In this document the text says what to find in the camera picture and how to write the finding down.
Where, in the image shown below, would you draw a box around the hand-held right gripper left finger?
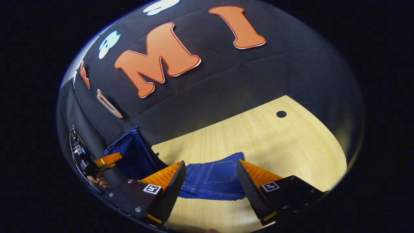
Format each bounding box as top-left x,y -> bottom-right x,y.
108,160 -> 187,227

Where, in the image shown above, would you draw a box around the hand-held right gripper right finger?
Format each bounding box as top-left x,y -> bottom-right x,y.
236,159 -> 327,226

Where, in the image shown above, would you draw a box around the blue jeans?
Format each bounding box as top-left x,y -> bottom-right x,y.
103,126 -> 247,201

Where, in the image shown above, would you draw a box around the black backdrop cloth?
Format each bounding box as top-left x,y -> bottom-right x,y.
57,0 -> 364,194

